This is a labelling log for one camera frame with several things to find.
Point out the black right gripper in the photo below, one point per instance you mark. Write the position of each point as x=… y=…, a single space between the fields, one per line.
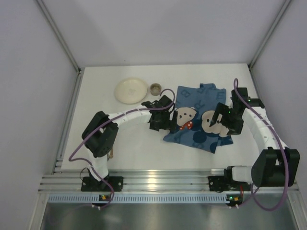
x=224 y=116

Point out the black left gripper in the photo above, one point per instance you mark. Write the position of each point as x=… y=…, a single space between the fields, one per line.
x=170 y=120

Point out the blue bear print cloth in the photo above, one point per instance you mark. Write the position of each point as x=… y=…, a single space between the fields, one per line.
x=195 y=108

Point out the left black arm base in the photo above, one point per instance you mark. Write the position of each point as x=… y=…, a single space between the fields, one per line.
x=90 y=184

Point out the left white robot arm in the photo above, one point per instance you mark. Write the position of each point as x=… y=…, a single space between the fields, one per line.
x=100 y=134

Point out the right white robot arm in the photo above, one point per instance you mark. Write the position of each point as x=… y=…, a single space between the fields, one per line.
x=276 y=165

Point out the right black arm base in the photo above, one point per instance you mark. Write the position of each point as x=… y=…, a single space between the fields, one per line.
x=226 y=182

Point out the cream round plate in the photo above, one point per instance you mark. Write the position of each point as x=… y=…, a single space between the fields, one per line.
x=131 y=90

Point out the gold spoon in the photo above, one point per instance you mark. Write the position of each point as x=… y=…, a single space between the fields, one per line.
x=111 y=154

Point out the right aluminium frame post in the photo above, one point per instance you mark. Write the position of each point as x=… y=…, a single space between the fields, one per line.
x=274 y=24

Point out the aluminium frame post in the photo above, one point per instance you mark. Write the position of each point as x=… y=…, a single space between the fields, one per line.
x=274 y=24
x=56 y=31

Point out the aluminium mounting rail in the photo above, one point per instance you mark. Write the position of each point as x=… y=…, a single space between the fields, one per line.
x=189 y=173

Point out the perforated grey cable tray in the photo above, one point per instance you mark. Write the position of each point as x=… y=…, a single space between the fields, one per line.
x=145 y=198

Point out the left aluminium frame post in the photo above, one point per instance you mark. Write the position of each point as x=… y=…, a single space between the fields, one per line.
x=56 y=31

